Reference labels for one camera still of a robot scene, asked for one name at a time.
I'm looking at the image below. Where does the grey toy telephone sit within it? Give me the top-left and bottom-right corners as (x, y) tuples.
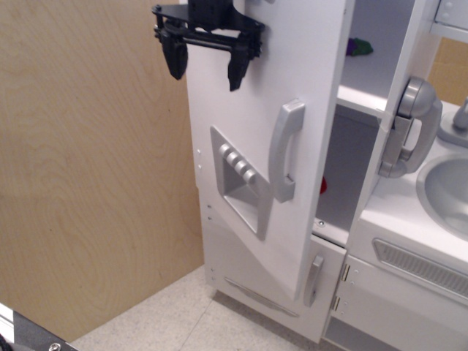
(379, 77), (442, 178)

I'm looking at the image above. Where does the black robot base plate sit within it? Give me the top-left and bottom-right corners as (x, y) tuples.
(1, 304), (76, 351)

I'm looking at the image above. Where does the grey vent grille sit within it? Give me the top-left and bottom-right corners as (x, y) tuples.
(372, 238), (467, 298)

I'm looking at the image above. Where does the white kitchen counter unit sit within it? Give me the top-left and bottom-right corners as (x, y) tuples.
(321, 98), (468, 351)

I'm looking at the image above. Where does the white fridge door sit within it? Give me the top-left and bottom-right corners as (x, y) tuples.
(186, 1), (352, 299)

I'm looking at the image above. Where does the grey fridge door handle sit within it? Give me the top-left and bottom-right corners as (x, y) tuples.
(268, 99), (306, 203)

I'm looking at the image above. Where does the grey toy faucet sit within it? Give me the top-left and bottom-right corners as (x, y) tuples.
(437, 99), (467, 148)

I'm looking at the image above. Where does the purple toy eggplant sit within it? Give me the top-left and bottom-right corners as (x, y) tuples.
(346, 38), (374, 57)

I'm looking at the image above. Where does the grey freezer door handle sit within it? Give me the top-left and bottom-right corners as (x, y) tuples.
(303, 255), (325, 307)

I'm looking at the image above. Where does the grey toy sink basin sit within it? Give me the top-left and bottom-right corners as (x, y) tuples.
(416, 154), (467, 240)

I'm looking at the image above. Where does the grey ice dispenser panel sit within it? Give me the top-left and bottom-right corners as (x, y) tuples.
(210, 127), (273, 241)

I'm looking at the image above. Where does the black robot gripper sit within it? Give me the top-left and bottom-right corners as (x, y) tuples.
(152, 1), (265, 91)

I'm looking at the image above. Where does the white toy fridge cabinet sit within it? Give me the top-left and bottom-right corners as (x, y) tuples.
(313, 1), (439, 254)

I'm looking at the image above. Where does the red toy fruit slice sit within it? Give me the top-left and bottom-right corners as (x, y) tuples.
(320, 178), (328, 194)

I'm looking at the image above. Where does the white lower freezer door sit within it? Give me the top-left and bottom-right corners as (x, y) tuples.
(200, 197), (346, 343)

